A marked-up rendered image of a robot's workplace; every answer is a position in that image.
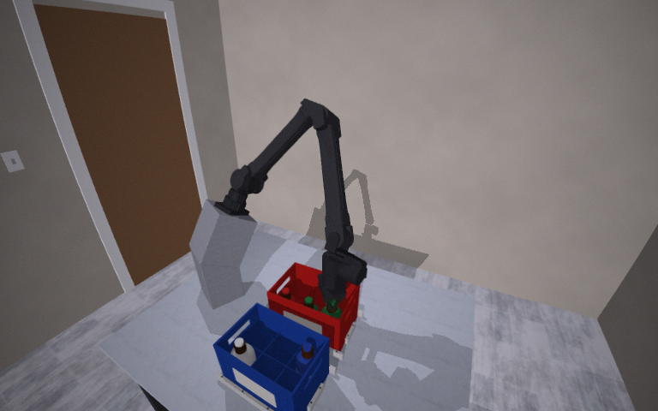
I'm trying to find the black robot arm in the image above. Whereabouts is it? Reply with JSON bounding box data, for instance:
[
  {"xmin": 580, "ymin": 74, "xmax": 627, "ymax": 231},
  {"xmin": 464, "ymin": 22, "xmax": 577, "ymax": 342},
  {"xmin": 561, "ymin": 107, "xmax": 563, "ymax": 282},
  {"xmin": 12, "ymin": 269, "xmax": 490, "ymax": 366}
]
[{"xmin": 214, "ymin": 98, "xmax": 368, "ymax": 290}]

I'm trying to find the white bottle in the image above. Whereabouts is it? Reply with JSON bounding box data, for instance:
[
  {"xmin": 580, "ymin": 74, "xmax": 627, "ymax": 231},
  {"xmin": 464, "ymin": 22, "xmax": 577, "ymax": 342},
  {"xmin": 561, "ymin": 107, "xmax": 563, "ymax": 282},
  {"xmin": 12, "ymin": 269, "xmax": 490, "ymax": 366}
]
[{"xmin": 230, "ymin": 337, "xmax": 256, "ymax": 366}]

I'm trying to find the red plastic crate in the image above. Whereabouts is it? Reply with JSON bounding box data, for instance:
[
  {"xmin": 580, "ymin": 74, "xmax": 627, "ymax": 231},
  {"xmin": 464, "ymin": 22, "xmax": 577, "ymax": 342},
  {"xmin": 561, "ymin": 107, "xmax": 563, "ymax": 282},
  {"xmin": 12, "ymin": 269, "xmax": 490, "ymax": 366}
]
[{"xmin": 267, "ymin": 262, "xmax": 360, "ymax": 351}]

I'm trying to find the red bottle with pink label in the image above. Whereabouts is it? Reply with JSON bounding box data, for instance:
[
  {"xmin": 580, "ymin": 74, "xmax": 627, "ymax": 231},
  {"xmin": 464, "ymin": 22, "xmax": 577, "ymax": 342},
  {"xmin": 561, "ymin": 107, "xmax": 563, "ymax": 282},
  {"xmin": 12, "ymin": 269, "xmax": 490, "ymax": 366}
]
[{"xmin": 281, "ymin": 288, "xmax": 297, "ymax": 302}]

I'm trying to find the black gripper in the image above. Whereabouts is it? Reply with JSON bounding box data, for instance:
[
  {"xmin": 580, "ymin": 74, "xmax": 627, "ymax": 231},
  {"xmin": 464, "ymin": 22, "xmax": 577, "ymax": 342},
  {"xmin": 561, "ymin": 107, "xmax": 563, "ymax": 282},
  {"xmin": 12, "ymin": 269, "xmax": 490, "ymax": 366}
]
[{"xmin": 318, "ymin": 272, "xmax": 346, "ymax": 311}]

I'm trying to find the green bottle with pale green label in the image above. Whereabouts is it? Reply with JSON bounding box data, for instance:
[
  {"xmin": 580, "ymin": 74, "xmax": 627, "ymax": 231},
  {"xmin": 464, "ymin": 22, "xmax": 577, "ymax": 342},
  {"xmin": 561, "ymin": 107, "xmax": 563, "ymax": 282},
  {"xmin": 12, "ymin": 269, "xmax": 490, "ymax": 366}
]
[
  {"xmin": 321, "ymin": 300, "xmax": 342, "ymax": 319},
  {"xmin": 304, "ymin": 296, "xmax": 320, "ymax": 311}
]

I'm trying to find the blue plastic crate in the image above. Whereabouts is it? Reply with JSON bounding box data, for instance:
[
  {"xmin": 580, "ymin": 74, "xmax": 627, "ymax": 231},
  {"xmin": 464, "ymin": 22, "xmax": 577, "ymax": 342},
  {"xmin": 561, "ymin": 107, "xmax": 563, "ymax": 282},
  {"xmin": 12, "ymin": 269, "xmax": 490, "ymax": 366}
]
[{"xmin": 213, "ymin": 303, "xmax": 330, "ymax": 411}]

